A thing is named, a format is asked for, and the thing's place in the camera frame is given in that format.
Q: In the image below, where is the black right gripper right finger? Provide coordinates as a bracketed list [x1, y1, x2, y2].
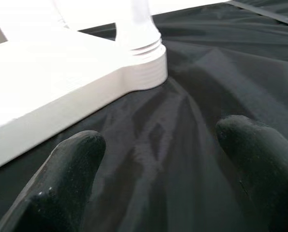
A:
[215, 115, 288, 232]

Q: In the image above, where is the white plastic table top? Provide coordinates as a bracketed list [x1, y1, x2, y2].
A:
[0, 29, 168, 174]

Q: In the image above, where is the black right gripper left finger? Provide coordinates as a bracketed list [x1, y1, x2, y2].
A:
[0, 130, 107, 232]

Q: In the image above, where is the black table cloth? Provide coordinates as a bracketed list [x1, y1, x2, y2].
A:
[0, 0, 288, 232]

